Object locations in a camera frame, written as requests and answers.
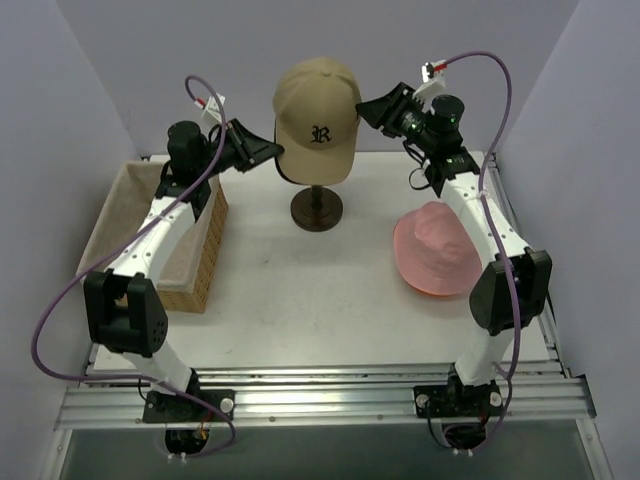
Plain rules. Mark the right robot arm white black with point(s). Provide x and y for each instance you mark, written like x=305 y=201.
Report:
x=512 y=288

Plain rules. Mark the dark wooden mannequin stand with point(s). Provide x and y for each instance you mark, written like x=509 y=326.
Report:
x=316 y=209

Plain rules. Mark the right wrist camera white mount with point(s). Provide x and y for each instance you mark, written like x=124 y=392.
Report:
x=433 y=81

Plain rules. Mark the wicker basket with liner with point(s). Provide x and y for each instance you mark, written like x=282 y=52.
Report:
x=187 y=276

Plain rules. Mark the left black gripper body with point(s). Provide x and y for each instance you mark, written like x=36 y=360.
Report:
x=240 y=148

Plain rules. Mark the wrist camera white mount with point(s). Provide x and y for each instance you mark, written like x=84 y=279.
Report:
x=210 y=109
x=433 y=81

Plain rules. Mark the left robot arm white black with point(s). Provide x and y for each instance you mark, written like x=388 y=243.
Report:
x=124 y=310

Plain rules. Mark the orange cap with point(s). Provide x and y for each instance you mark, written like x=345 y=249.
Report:
x=440 y=295

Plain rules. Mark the beige cap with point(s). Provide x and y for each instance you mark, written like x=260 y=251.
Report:
x=316 y=122

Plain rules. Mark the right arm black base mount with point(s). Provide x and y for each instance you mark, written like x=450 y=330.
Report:
x=455 y=400

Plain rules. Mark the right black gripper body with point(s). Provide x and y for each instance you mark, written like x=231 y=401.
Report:
x=395 y=112

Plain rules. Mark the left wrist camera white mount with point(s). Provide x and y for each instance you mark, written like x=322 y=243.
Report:
x=210 y=109

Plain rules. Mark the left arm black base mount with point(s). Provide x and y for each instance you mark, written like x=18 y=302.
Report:
x=162 y=408

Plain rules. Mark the aluminium rail frame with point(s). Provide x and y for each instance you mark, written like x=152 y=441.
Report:
x=318 y=330

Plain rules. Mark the pink cap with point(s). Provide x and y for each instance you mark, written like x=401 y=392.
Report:
x=432 y=250

